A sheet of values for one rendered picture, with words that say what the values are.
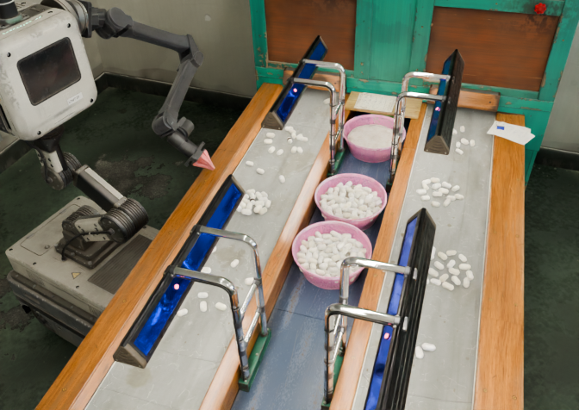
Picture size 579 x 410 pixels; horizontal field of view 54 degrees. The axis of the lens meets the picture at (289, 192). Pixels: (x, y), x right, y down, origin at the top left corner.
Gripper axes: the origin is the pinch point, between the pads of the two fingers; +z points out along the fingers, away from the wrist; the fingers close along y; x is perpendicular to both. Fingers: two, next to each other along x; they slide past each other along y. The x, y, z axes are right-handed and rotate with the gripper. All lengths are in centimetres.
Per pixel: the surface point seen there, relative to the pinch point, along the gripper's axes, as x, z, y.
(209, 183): 3.8, 3.2, -3.9
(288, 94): -38.8, 2.6, 15.0
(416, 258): -77, 43, -55
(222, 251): -6.4, 17.9, -34.1
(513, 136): -68, 88, 57
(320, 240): -26, 42, -20
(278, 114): -38.6, 3.5, 2.4
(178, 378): -12, 23, -82
